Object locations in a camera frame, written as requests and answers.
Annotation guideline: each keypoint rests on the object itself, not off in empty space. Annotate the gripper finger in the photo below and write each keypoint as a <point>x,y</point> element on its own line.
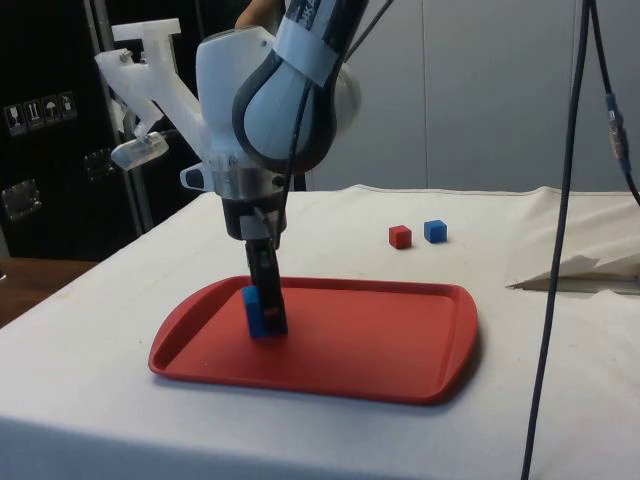
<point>267,285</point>

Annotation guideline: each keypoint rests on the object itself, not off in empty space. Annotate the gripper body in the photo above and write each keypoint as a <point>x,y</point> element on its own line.
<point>237,217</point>

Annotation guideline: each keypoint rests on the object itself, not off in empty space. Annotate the large blue block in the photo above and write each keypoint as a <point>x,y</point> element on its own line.
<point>255,315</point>

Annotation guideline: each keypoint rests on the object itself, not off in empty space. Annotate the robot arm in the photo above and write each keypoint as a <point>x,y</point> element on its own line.
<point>280,115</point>

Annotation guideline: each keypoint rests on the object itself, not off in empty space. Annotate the red tray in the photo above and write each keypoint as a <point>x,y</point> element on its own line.
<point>360,340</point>

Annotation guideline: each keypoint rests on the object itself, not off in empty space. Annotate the small red cube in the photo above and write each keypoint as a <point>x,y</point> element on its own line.
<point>399,237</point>

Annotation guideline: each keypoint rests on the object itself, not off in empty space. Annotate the small blue cube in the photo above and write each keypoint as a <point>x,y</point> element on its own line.
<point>435,231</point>

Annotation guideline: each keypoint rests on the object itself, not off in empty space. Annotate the black cabinet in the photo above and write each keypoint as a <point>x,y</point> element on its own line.
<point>45,190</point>

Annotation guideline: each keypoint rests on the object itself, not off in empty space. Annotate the brown wooden side table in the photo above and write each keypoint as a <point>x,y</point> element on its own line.
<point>35,285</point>

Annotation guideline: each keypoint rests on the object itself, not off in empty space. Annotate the pale lockers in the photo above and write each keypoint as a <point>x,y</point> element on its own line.
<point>475,100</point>

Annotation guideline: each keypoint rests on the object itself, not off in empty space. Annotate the translucent white printed bracket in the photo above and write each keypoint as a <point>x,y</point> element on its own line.
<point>155,85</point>

